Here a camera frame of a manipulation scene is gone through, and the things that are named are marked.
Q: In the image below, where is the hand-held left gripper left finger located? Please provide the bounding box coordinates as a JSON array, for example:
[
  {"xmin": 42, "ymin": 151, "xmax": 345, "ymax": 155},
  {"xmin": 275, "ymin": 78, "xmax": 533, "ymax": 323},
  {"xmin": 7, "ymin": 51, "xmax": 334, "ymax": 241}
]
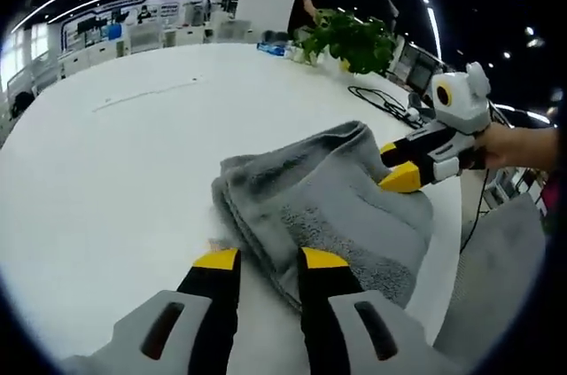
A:
[{"xmin": 61, "ymin": 246, "xmax": 243, "ymax": 375}]

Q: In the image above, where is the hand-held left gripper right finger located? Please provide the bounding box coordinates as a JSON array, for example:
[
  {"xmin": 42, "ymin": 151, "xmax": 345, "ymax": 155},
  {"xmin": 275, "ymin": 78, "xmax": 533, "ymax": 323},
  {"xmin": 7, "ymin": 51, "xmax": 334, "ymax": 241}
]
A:
[{"xmin": 296, "ymin": 246, "xmax": 448, "ymax": 375}]

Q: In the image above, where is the grey towel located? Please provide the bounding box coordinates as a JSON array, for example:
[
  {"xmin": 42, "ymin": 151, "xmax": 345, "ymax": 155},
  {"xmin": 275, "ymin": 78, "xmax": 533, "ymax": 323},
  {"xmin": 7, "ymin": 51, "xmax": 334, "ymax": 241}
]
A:
[{"xmin": 211, "ymin": 121, "xmax": 434, "ymax": 314}]

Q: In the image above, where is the person's right hand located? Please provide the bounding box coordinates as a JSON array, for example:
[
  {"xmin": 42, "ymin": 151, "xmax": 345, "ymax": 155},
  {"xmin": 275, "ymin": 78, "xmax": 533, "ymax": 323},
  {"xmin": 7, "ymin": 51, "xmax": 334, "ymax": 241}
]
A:
[{"xmin": 476, "ymin": 125, "xmax": 524, "ymax": 170}]

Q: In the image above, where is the computer monitor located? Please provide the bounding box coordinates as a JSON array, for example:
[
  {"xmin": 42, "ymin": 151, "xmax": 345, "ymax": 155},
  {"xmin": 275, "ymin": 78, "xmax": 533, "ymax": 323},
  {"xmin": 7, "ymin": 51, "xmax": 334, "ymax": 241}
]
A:
[{"xmin": 406, "ymin": 52, "xmax": 439, "ymax": 90}]

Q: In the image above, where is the green potted plant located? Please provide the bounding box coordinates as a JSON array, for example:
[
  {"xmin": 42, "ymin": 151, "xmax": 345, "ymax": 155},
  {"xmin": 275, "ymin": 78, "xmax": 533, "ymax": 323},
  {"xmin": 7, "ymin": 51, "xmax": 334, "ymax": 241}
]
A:
[{"xmin": 300, "ymin": 9, "xmax": 398, "ymax": 77}]

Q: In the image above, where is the grey upholstered chair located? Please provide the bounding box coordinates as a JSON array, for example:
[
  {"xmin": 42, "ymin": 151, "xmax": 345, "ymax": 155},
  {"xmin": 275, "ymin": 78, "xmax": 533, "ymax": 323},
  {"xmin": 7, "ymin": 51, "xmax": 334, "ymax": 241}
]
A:
[{"xmin": 431, "ymin": 192, "xmax": 548, "ymax": 375}]

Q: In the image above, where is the white table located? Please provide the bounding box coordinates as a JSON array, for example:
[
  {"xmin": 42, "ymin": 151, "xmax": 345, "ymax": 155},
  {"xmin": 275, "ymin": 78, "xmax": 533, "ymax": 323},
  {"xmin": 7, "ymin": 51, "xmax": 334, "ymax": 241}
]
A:
[{"xmin": 0, "ymin": 42, "xmax": 470, "ymax": 358}]

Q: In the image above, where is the blue tissue packet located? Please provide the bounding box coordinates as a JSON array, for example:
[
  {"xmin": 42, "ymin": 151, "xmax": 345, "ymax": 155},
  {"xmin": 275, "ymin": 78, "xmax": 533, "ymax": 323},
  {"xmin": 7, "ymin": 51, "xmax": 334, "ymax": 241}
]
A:
[{"xmin": 257, "ymin": 41, "xmax": 290, "ymax": 58}]

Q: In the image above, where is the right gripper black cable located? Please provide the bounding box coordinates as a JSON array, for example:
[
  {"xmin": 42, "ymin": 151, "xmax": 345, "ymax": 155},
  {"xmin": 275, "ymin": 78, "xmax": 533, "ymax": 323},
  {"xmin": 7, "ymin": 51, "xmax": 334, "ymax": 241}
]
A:
[{"xmin": 459, "ymin": 168, "xmax": 491, "ymax": 253}]

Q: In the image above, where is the black coiled cable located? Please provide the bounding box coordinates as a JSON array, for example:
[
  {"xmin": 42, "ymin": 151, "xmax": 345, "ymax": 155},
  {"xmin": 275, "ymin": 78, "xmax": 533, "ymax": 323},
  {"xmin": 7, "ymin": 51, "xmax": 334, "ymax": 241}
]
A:
[{"xmin": 347, "ymin": 85, "xmax": 420, "ymax": 129}]

